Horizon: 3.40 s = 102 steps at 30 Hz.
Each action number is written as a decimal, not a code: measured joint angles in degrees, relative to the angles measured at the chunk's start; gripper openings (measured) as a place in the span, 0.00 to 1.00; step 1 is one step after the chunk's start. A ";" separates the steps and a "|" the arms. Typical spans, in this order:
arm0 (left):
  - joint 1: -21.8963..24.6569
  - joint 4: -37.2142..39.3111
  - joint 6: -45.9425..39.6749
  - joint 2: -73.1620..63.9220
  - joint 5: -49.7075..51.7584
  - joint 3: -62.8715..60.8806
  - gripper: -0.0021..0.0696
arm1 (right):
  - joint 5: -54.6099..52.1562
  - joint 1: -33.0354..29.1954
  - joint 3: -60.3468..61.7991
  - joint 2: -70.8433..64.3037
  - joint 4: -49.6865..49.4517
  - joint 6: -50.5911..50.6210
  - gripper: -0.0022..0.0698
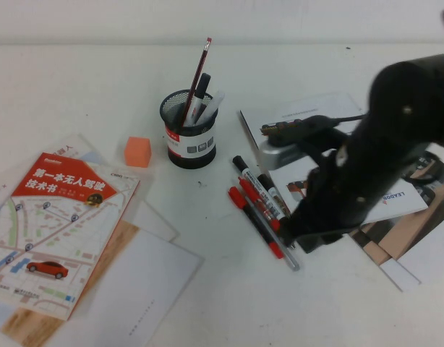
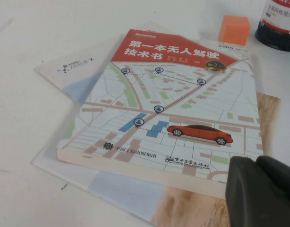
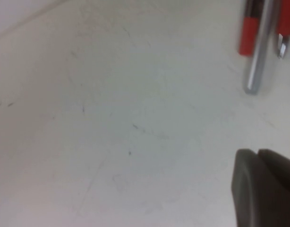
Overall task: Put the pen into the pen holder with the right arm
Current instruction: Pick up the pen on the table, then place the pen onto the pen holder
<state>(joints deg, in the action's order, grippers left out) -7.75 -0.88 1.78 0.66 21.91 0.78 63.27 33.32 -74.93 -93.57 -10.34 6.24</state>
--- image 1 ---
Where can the white marker with black cap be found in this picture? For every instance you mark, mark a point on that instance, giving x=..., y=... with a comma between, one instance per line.
x=249, y=175

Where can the white paper sheet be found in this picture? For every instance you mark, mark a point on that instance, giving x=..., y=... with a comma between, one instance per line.
x=153, y=220

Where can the black marker with brown label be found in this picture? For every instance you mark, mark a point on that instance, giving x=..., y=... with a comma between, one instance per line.
x=267, y=184

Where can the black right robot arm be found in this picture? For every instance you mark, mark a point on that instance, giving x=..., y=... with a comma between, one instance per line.
x=406, y=108

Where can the thin red and black pen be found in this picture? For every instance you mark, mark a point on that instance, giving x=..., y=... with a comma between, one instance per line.
x=258, y=226

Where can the white sheet with small print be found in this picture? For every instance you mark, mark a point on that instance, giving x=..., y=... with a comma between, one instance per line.
x=153, y=282

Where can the silver pen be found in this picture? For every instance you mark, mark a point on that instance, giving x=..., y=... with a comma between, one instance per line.
x=289, y=258

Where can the magazine with brown blocks photo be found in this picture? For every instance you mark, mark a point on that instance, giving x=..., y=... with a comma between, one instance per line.
x=406, y=253

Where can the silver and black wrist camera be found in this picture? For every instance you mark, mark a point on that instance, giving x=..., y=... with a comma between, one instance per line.
x=276, y=155

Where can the red and black pencil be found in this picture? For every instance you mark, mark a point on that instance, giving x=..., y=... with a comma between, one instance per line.
x=200, y=68

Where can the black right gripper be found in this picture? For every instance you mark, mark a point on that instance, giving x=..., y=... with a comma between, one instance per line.
x=327, y=202

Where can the white marker pen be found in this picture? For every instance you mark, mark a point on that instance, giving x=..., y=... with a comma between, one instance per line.
x=215, y=101

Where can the wood pattern brochure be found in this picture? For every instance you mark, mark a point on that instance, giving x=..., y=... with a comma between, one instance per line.
x=126, y=235

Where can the map cover book with car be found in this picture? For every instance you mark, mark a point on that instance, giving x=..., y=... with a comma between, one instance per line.
x=63, y=224

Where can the black marker with grey label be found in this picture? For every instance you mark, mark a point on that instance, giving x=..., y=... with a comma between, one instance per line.
x=203, y=85

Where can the orange foam cube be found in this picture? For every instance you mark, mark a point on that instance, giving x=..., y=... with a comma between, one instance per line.
x=137, y=152

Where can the black mesh pen holder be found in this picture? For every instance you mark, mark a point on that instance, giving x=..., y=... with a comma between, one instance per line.
x=193, y=152

